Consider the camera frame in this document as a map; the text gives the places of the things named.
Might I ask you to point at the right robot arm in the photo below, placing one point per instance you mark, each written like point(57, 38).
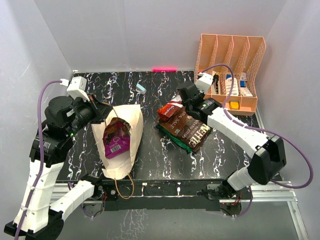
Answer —
point(267, 154)

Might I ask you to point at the red brown snack box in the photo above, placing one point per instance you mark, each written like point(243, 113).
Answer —
point(190, 131)

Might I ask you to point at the yellow sticky notes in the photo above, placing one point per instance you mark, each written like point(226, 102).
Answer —
point(234, 105)

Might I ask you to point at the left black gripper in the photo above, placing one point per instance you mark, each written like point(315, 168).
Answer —
point(99, 108)

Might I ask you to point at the light blue stapler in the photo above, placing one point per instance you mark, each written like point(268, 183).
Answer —
point(140, 89)

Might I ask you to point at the purple snack packet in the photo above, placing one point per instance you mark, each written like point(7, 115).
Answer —
point(116, 138)

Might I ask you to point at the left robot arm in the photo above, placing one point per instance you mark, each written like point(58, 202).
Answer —
point(38, 218)

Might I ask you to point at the pink tape strip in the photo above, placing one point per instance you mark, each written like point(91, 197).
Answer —
point(164, 69)

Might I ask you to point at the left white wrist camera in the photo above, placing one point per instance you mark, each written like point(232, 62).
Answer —
point(76, 87)

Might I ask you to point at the brown paper bag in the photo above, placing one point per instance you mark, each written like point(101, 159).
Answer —
point(120, 166)

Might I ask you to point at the orange desk organizer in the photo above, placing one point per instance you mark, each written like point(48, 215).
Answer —
point(236, 56)

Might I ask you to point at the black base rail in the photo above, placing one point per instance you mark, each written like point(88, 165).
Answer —
point(173, 194)

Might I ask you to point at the green chips bag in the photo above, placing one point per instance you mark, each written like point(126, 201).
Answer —
point(174, 139)

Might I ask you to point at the red Doritos chips bag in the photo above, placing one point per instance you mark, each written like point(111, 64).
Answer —
point(170, 108)

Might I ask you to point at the white labelled bottle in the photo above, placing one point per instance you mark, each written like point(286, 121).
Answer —
point(231, 86)

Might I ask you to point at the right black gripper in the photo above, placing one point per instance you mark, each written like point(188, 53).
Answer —
point(201, 92)

